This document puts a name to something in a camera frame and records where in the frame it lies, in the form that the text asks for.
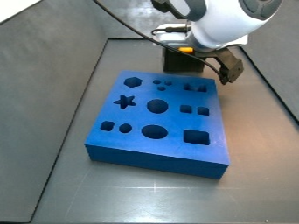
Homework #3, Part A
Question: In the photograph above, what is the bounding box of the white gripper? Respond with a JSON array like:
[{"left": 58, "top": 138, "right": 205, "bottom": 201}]
[{"left": 152, "top": 24, "right": 249, "bottom": 49}]

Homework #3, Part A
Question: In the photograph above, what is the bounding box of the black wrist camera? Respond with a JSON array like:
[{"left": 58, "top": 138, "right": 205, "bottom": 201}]
[{"left": 195, "top": 48, "right": 245, "bottom": 85}]

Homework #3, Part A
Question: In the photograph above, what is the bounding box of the yellow arch block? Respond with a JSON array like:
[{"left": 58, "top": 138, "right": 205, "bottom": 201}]
[{"left": 179, "top": 47, "right": 194, "bottom": 53}]

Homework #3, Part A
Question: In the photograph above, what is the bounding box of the black cable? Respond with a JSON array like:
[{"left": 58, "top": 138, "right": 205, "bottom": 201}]
[{"left": 92, "top": 0, "right": 227, "bottom": 81}]

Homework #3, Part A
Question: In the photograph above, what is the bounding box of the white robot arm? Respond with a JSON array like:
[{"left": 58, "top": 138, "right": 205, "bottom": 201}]
[{"left": 151, "top": 0, "right": 283, "bottom": 53}]

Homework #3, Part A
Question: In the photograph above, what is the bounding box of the black curved fixture stand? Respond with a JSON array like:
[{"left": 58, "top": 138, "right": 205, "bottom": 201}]
[{"left": 163, "top": 48, "right": 205, "bottom": 72}]

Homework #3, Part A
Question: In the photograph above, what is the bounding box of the blue foam shape board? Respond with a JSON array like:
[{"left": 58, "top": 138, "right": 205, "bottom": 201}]
[{"left": 86, "top": 71, "right": 230, "bottom": 179}]

